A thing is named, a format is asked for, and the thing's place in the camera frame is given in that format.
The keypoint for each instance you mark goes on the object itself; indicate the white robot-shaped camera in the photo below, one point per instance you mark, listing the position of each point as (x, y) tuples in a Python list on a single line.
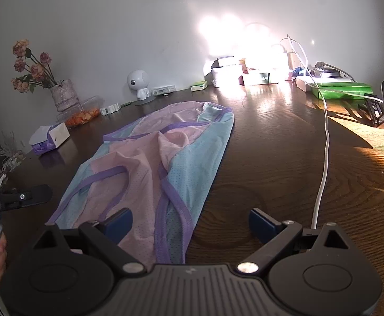
[(137, 79)]

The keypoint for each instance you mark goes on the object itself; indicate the pale textured vase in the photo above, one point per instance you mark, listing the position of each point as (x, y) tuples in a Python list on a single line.
[(63, 95)]

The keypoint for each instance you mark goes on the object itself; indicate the white carton box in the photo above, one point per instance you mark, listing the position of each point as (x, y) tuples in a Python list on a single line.
[(257, 79)]

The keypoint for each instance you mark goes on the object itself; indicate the clear plastic snack container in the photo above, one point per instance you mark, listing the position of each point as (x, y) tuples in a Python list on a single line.
[(83, 116)]

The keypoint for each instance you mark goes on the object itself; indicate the dark grey small box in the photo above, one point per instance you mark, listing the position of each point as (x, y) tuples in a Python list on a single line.
[(224, 62)]

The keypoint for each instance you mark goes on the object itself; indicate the green box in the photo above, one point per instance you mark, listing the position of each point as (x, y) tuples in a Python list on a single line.
[(343, 91)]

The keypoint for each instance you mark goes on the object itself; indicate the white clear plastic case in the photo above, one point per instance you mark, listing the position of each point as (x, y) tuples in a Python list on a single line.
[(164, 90)]

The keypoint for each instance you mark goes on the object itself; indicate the dried rose bouquet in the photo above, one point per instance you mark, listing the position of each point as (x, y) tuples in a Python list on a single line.
[(37, 70)]

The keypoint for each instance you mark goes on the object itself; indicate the green tissue pack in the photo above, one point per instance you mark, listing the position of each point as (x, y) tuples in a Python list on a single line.
[(199, 86)]

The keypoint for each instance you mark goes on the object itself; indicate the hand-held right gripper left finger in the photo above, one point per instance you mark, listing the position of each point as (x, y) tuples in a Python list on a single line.
[(119, 223)]

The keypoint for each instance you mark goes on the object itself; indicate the purple tissue box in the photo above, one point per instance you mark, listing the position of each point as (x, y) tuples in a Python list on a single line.
[(58, 135)]

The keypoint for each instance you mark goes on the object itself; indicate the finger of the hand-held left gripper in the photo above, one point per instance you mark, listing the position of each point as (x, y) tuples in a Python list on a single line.
[(34, 194)]

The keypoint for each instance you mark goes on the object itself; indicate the red box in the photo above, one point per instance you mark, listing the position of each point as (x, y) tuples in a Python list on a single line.
[(241, 79)]

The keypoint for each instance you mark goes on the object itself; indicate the white patterned tin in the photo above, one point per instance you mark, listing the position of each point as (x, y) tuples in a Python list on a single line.
[(221, 76)]

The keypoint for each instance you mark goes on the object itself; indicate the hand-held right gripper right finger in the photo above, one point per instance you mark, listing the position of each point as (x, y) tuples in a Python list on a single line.
[(262, 225)]

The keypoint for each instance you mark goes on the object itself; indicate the white power strip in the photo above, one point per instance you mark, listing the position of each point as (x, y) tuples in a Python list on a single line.
[(305, 84)]

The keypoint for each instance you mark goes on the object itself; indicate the pink blue purple-trimmed garment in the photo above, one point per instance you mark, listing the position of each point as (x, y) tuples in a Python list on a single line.
[(139, 158)]

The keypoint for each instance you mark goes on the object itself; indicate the white dried twig bundle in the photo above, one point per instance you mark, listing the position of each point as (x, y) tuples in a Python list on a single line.
[(9, 158)]

